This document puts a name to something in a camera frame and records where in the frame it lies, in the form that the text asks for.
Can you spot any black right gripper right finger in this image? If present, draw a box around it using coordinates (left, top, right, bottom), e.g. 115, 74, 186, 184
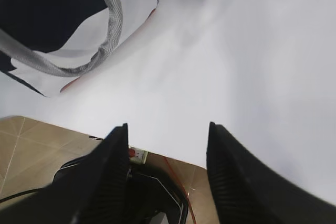
206, 122, 335, 223

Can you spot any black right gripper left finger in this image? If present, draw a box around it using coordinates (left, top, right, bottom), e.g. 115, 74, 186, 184
1, 124, 129, 223

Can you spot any black floor cable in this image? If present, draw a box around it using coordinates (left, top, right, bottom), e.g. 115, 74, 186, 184
0, 187, 45, 204

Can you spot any orange floor cable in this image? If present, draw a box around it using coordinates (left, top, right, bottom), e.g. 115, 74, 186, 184
162, 155, 197, 224

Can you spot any navy blue lunch bag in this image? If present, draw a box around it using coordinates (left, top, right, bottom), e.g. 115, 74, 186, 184
1, 0, 159, 97

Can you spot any white power strip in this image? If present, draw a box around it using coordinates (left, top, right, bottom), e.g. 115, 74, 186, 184
129, 147, 148, 164

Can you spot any black equipment under table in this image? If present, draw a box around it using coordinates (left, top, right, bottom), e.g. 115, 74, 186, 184
52, 156, 188, 223

